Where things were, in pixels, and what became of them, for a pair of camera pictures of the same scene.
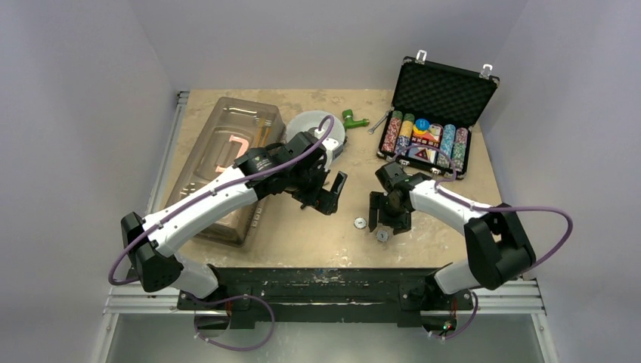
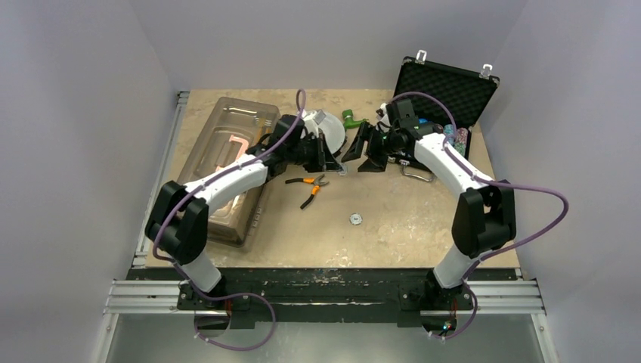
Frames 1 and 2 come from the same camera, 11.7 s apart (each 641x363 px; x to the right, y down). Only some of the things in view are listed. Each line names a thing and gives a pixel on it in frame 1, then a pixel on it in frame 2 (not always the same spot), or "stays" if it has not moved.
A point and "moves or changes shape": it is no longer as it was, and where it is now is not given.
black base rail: (276, 297) stays
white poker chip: (360, 222) moves or changes shape
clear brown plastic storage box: (231, 125) stays
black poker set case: (434, 107) stays
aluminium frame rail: (517, 299) stays
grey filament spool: (309, 121) stays
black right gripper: (391, 212) -> (378, 147)
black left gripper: (323, 200) -> (317, 165)
